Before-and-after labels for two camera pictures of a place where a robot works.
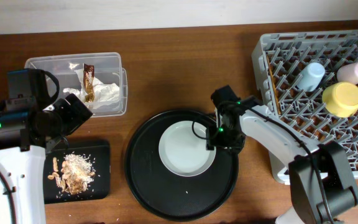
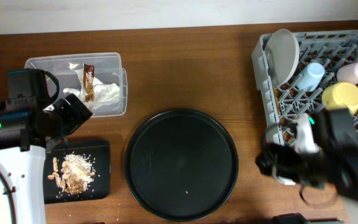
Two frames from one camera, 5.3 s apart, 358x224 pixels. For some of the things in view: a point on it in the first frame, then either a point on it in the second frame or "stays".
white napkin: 81,93 stays
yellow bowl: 342,99 stays
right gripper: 212,140 → 281,168
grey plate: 183,149 → 283,56
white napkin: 105,96 stays
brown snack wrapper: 89,78 stays
